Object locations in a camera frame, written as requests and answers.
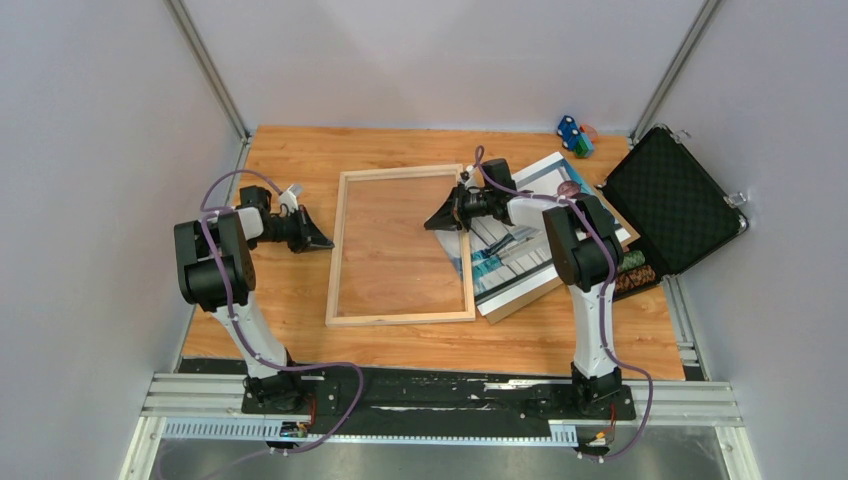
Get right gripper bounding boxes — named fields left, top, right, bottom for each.
left=424, top=183, right=494, bottom=234

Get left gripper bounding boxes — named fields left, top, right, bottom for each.
left=249, top=206, right=335, bottom=255

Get light wooden picture frame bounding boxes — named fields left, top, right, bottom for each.
left=324, top=164, right=478, bottom=329

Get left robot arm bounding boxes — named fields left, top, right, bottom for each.
left=173, top=184, right=334, bottom=413

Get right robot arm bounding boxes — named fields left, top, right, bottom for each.
left=423, top=158, right=623, bottom=418

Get large printed photo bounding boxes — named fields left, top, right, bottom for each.
left=432, top=153, right=632, bottom=322

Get wooden backing board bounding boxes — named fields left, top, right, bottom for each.
left=483, top=198, right=641, bottom=327

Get colourful toy blocks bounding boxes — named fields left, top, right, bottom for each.
left=555, top=115, right=598, bottom=158

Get poker chip tray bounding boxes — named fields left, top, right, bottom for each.
left=614, top=249, right=662, bottom=301

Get black foam-lined case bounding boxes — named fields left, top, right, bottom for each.
left=601, top=125, right=748, bottom=277

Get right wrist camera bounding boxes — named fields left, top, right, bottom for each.
left=458, top=165, right=479, bottom=189

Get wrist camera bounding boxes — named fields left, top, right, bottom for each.
left=458, top=165, right=479, bottom=189
left=277, top=183, right=303, bottom=215

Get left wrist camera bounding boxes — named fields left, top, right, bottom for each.
left=277, top=183, right=303, bottom=215

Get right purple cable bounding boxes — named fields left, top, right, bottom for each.
left=473, top=145, right=656, bottom=463

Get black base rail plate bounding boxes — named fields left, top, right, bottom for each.
left=241, top=366, right=636, bottom=438

